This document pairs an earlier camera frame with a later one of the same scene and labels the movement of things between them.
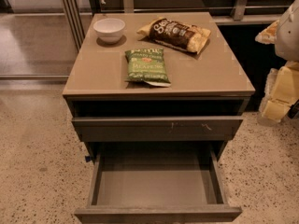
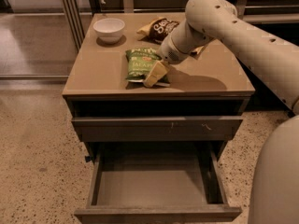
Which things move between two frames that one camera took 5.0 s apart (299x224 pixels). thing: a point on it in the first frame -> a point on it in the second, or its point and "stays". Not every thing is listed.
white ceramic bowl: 109,30 stays
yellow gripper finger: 269,35 -> 159,70
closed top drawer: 156,128 stays
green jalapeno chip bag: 146,67 stays
